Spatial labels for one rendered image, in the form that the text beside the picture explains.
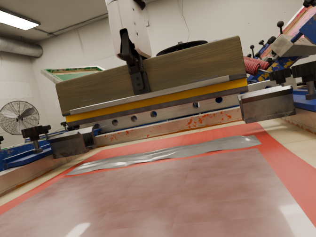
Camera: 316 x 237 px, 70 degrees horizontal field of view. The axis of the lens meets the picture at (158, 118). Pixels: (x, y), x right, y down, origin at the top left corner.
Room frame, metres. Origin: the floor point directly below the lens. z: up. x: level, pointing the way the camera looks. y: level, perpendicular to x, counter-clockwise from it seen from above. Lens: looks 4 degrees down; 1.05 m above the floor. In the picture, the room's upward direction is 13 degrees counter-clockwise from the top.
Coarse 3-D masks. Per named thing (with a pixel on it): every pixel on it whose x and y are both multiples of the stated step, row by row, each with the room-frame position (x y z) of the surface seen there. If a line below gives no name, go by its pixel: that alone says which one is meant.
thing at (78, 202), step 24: (144, 144) 0.56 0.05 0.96; (72, 168) 0.48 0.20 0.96; (120, 168) 0.38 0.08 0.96; (144, 168) 0.35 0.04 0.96; (48, 192) 0.34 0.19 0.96; (72, 192) 0.31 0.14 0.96; (96, 192) 0.29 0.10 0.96; (120, 192) 0.27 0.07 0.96; (0, 216) 0.28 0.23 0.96; (24, 216) 0.26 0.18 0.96; (48, 216) 0.25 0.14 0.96; (72, 216) 0.23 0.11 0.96; (96, 216) 0.22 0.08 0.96
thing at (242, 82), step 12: (216, 84) 0.42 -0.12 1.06; (228, 84) 0.41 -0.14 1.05; (240, 84) 0.41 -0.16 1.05; (168, 96) 0.44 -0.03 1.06; (180, 96) 0.43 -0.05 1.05; (192, 96) 0.43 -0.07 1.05; (108, 108) 0.47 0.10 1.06; (120, 108) 0.47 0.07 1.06; (132, 108) 0.46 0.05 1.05; (72, 120) 0.50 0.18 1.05
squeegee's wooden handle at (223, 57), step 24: (192, 48) 0.42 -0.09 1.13; (216, 48) 0.40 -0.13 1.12; (240, 48) 0.39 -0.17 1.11; (96, 72) 0.47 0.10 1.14; (120, 72) 0.45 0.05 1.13; (168, 72) 0.43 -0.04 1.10; (192, 72) 0.42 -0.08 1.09; (216, 72) 0.41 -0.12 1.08; (240, 72) 0.40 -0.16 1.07; (72, 96) 0.48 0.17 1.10; (96, 96) 0.47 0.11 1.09; (120, 96) 0.45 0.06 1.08
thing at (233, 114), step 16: (208, 112) 0.64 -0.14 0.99; (224, 112) 0.59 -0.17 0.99; (240, 112) 0.58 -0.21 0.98; (304, 112) 0.35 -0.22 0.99; (144, 128) 0.65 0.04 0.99; (160, 128) 0.64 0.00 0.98; (176, 128) 0.63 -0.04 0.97; (192, 128) 0.62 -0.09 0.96; (304, 128) 0.36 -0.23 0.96; (96, 144) 0.69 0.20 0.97; (112, 144) 0.68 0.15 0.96; (48, 160) 0.50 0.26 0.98; (64, 160) 0.55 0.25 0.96; (0, 176) 0.39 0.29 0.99; (16, 176) 0.42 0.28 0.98; (32, 176) 0.45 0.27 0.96; (0, 192) 0.38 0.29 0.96
